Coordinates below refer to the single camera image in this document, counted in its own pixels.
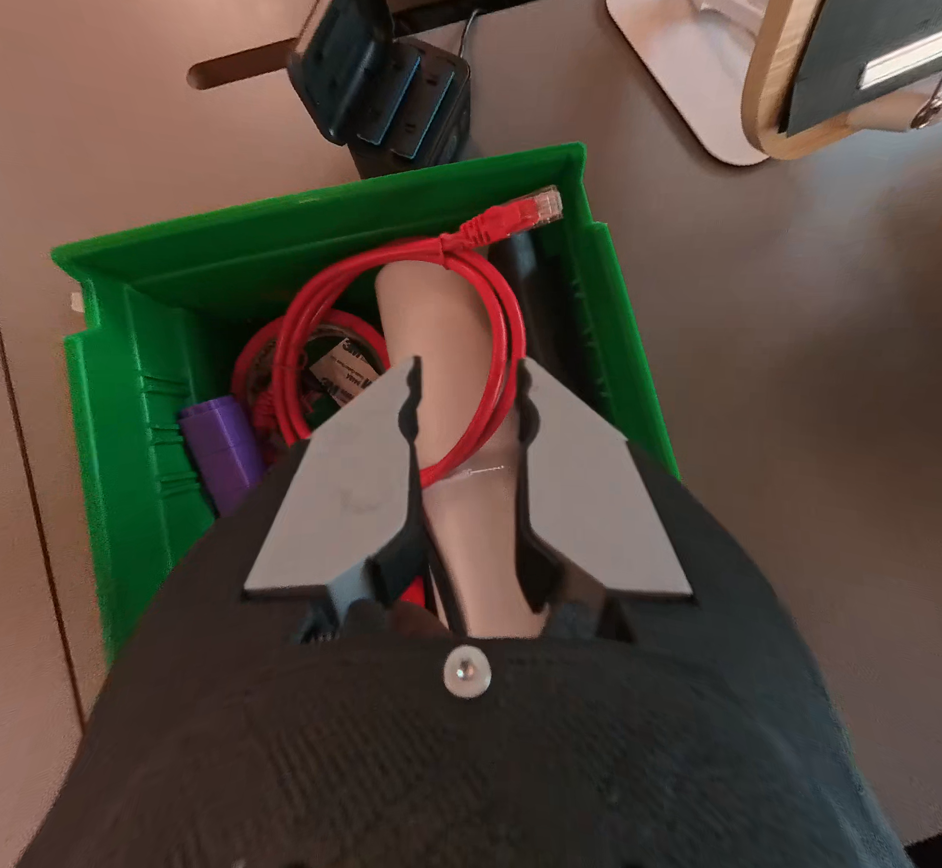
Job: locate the beige plastic tube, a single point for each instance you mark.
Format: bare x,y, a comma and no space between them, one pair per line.
441,338

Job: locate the black wooden book stand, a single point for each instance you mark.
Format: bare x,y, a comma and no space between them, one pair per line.
876,0

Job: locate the green plastic bin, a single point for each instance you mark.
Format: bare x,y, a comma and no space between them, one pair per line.
221,272

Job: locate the black battery charger case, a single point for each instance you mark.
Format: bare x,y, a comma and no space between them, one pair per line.
346,22

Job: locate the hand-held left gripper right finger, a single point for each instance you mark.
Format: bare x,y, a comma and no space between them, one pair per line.
596,515

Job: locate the red tape roll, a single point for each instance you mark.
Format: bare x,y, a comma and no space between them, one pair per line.
338,353

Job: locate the black plastic tool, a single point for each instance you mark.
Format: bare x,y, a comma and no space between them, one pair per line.
526,272

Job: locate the purple plastic block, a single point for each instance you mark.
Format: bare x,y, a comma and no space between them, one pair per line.
221,449

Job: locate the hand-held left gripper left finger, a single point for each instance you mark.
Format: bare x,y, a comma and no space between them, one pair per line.
346,507

